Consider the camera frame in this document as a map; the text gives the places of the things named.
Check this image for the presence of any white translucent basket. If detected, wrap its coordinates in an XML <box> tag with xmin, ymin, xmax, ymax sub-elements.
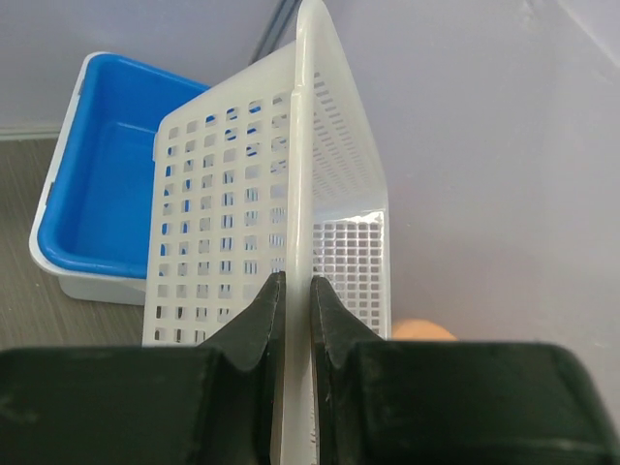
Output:
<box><xmin>142</xmin><ymin>1</ymin><xmax>391</xmax><ymax>464</ymax></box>

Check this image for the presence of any orange plastic container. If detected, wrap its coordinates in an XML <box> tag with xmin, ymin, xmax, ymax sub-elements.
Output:
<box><xmin>391</xmin><ymin>319</ymin><xmax>457</xmax><ymax>341</ymax></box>

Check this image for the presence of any blue plastic basket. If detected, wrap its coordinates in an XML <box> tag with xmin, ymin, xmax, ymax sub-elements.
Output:
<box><xmin>38</xmin><ymin>52</ymin><xmax>212</xmax><ymax>281</ymax></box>

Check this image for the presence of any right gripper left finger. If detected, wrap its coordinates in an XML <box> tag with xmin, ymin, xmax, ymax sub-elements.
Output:
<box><xmin>1</xmin><ymin>273</ymin><xmax>286</xmax><ymax>464</ymax></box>

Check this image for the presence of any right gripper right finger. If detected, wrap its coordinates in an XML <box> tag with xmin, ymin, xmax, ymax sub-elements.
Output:
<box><xmin>310</xmin><ymin>277</ymin><xmax>619</xmax><ymax>464</ymax></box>

